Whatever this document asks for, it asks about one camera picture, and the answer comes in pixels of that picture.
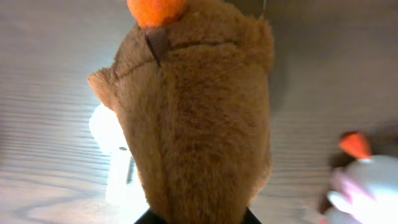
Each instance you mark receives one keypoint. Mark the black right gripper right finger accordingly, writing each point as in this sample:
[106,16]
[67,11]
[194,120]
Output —
[250,218]

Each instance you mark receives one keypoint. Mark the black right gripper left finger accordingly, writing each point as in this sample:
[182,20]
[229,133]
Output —
[149,217]

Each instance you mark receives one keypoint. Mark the pink white duck toy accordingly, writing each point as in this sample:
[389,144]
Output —
[363,184]

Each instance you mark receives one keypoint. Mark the brown plush capybara toy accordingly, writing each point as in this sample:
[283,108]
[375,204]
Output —
[190,88]

